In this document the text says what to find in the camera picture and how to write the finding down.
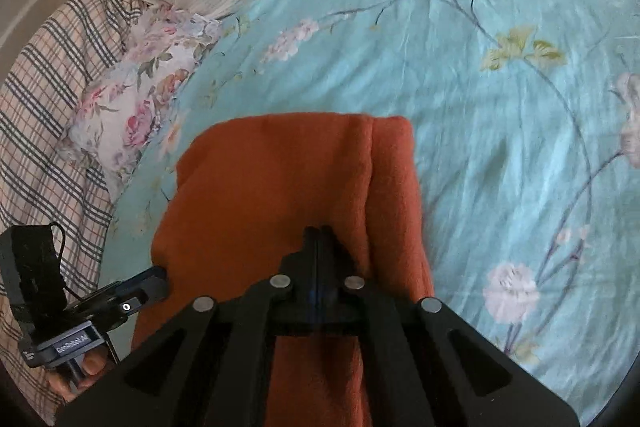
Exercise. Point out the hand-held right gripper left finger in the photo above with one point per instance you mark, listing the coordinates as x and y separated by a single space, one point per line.
307 259

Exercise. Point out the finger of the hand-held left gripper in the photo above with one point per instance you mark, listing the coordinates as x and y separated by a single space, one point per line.
150 284

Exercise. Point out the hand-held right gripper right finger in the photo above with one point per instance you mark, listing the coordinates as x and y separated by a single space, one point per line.
331 259

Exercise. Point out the orange knit sweater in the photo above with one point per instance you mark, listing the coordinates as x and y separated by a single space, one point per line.
280 187

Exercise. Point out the person's left hand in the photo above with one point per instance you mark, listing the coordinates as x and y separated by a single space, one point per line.
90 369

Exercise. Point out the plaid blanket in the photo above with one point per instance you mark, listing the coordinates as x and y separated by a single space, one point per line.
45 107

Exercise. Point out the white floral pillow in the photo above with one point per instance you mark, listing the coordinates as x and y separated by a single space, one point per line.
130 107

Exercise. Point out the light blue floral bed sheet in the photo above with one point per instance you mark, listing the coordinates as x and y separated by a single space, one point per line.
475 132

